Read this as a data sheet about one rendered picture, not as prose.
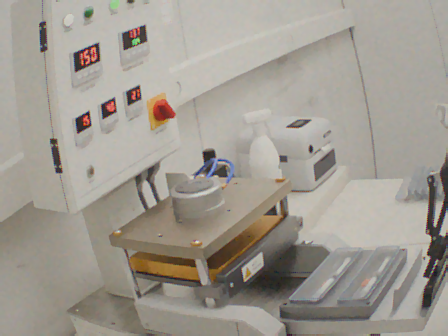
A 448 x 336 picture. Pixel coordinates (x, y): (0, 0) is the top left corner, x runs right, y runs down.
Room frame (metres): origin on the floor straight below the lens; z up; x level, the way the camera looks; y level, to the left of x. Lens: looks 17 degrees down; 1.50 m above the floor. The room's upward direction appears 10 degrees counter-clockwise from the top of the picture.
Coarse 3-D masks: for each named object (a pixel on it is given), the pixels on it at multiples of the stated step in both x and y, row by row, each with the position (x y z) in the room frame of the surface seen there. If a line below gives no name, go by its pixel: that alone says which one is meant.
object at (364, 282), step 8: (376, 248) 1.04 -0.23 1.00; (384, 248) 1.02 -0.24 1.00; (392, 248) 1.01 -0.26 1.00; (376, 256) 1.00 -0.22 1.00; (384, 256) 0.99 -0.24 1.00; (392, 256) 0.98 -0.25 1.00; (368, 264) 0.98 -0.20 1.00; (376, 264) 0.97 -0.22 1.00; (384, 264) 0.96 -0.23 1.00; (360, 272) 0.96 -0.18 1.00; (368, 272) 0.95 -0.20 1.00; (376, 272) 0.94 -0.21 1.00; (360, 280) 0.93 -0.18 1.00; (368, 280) 0.92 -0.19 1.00; (376, 280) 0.91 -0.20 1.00; (352, 288) 0.91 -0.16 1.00; (360, 288) 0.90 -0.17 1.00; (368, 288) 0.89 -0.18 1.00; (344, 296) 0.89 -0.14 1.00; (352, 296) 0.88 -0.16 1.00; (360, 296) 0.87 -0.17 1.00
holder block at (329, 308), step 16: (368, 256) 1.03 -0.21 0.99; (400, 256) 0.99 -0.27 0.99; (352, 272) 0.99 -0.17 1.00; (336, 288) 0.95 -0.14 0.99; (384, 288) 0.90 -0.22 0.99; (288, 304) 0.93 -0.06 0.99; (304, 304) 0.92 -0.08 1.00; (320, 304) 0.91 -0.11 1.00; (336, 304) 0.89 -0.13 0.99; (352, 304) 0.87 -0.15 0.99; (368, 304) 0.85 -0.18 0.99
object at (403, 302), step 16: (416, 256) 0.94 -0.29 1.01; (400, 272) 0.97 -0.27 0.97; (416, 272) 0.94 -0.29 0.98; (400, 288) 0.85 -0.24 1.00; (416, 288) 0.89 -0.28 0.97; (384, 304) 0.87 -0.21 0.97; (400, 304) 0.85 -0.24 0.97; (416, 304) 0.83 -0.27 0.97; (432, 304) 0.82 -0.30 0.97; (288, 320) 0.92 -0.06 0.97; (304, 320) 0.91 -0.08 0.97; (320, 320) 0.89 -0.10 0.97; (336, 320) 0.87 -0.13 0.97; (352, 320) 0.86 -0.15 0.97; (368, 320) 0.84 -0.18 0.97; (384, 320) 0.82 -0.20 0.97; (400, 320) 0.80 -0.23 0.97; (416, 320) 0.78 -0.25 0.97
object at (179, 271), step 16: (256, 224) 1.14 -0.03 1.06; (272, 224) 1.13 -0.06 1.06; (240, 240) 1.09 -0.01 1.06; (256, 240) 1.08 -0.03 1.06; (144, 256) 1.08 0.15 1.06; (160, 256) 1.07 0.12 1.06; (224, 256) 1.03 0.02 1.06; (144, 272) 1.07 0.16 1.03; (160, 272) 1.05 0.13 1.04; (176, 272) 1.03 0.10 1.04; (192, 272) 1.01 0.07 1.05
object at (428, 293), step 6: (444, 258) 0.89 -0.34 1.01; (438, 264) 0.87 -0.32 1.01; (444, 264) 0.88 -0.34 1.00; (438, 270) 0.85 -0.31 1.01; (432, 276) 0.84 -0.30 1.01; (438, 276) 0.84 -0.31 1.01; (432, 282) 0.82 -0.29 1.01; (438, 282) 0.84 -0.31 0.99; (426, 288) 0.81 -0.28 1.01; (432, 288) 0.81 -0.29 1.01; (426, 294) 0.81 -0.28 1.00; (432, 294) 0.81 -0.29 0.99; (426, 300) 0.81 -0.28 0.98
